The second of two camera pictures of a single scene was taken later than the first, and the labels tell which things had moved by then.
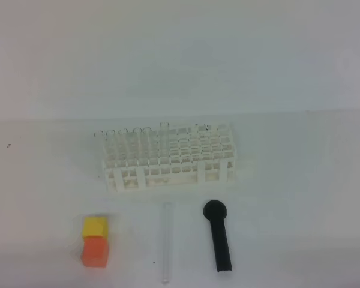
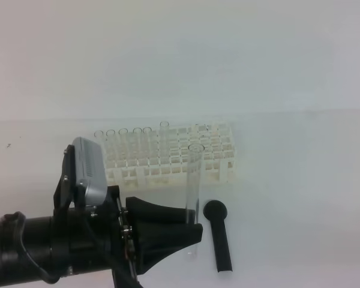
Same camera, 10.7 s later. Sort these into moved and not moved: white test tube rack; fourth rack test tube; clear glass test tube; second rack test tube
Moved: clear glass test tube
Not moved: white test tube rack; fourth rack test tube; second rack test tube
